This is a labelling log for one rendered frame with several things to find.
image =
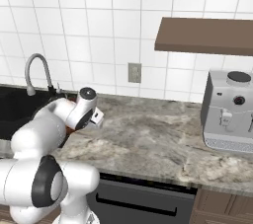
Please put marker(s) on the grey curved tap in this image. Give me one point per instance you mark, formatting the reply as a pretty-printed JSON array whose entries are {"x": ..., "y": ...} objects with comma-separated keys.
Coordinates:
[{"x": 36, "y": 57}]

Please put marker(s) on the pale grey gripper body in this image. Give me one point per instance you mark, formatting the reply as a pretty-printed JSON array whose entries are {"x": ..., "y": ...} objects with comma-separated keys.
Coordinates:
[{"x": 100, "y": 123}]

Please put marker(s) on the black sink basin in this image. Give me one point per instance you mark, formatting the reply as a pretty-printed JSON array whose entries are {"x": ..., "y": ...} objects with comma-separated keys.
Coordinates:
[{"x": 16, "y": 109}]

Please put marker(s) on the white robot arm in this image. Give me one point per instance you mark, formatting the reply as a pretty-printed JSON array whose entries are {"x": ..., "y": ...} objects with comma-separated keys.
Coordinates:
[{"x": 39, "y": 135}]

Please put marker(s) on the grey coffee machine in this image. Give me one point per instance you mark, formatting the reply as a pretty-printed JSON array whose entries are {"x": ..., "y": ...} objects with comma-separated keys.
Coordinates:
[{"x": 227, "y": 116}]

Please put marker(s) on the grey wall socket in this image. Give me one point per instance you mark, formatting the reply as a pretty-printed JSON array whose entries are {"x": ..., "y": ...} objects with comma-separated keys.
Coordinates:
[{"x": 134, "y": 72}]

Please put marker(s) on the red-brown bowl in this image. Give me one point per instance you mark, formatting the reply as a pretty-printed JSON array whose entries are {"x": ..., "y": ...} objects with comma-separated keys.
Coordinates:
[{"x": 69, "y": 131}]

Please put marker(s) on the small grey tap lever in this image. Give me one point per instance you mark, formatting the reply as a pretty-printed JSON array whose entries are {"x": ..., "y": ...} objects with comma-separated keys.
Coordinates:
[{"x": 59, "y": 88}]

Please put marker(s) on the brown wooden cupboard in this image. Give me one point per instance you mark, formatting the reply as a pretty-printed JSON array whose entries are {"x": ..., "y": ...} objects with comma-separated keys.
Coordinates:
[{"x": 224, "y": 208}]

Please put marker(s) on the brown wooden wall shelf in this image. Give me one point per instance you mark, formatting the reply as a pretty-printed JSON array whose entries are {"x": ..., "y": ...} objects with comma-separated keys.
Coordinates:
[{"x": 204, "y": 35}]

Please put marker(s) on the dark grey dishwasher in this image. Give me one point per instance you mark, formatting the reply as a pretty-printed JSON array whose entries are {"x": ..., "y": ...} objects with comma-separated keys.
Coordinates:
[{"x": 141, "y": 205}]

